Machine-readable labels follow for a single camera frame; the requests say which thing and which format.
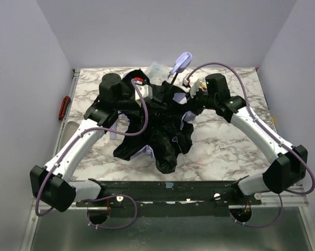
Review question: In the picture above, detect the lavender folding umbrella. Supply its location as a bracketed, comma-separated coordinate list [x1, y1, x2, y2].
[112, 51, 200, 175]

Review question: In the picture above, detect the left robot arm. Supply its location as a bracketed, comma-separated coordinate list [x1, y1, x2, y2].
[30, 73, 122, 216]

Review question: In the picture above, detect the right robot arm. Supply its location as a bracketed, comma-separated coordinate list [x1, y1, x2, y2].
[183, 73, 308, 195]

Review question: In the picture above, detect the clear plastic organizer box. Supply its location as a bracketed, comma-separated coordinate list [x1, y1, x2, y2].
[144, 62, 170, 85]

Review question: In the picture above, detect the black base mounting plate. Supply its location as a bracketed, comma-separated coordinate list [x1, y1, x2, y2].
[76, 181, 261, 218]

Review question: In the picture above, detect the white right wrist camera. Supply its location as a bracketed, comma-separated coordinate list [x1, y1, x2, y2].
[182, 74, 207, 98]

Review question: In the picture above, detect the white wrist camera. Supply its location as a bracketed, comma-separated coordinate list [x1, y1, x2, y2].
[182, 74, 207, 98]
[132, 77, 153, 102]

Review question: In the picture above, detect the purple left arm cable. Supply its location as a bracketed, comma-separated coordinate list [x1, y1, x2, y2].
[36, 78, 150, 231]

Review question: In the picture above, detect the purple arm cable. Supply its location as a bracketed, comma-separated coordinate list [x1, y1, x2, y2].
[36, 78, 150, 231]
[185, 62, 315, 227]

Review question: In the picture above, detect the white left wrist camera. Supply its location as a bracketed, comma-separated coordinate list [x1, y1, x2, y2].
[132, 77, 153, 102]

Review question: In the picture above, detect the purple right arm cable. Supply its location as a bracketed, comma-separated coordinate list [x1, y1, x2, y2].
[185, 62, 315, 227]

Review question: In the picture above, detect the red black handled tool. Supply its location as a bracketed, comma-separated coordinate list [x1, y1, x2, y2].
[58, 96, 71, 120]

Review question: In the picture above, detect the aluminium frame rail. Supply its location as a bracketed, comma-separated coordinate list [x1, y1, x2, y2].
[260, 191, 309, 208]

